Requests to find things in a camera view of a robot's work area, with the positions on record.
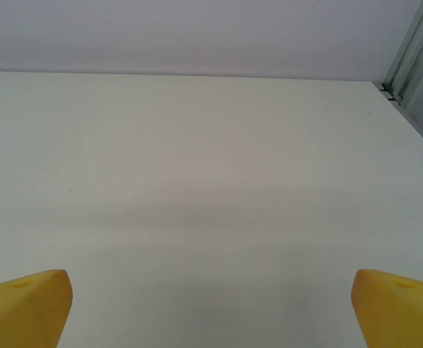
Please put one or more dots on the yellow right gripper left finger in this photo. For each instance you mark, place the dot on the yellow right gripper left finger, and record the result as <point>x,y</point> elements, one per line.
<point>23,311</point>

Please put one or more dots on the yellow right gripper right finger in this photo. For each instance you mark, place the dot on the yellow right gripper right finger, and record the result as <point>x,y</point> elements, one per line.
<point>400,315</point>

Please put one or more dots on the aluminium frame corner post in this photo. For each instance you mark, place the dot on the aluminium frame corner post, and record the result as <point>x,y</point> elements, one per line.
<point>410,47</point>

